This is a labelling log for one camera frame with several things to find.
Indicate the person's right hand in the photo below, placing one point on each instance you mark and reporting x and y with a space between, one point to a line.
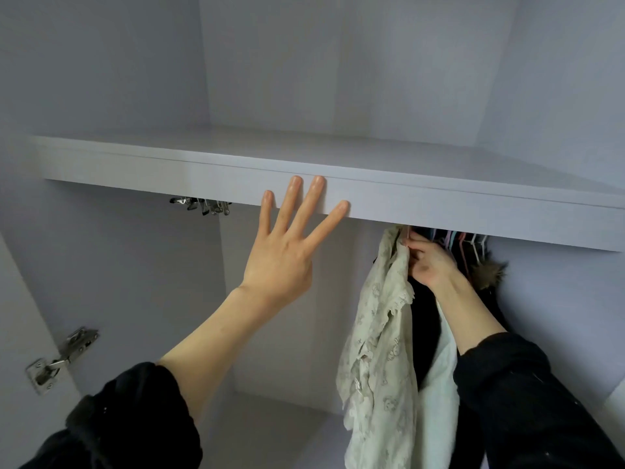
432 266

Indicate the person's right forearm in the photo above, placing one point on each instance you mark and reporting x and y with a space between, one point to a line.
464 312

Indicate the light grey wardrobe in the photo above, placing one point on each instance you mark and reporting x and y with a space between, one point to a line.
293 63

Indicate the black fur-trimmed jacket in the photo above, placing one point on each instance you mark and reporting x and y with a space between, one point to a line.
488 273

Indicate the cream bow-print blouse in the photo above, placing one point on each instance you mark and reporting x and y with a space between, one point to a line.
376 366

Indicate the black garment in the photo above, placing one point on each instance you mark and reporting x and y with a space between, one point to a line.
425 327

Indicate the person's left hand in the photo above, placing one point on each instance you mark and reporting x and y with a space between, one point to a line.
283 268

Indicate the cluster of metal clips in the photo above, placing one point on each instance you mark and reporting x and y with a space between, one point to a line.
205 205

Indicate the grey wardrobe shelf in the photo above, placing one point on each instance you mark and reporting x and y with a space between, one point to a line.
293 156

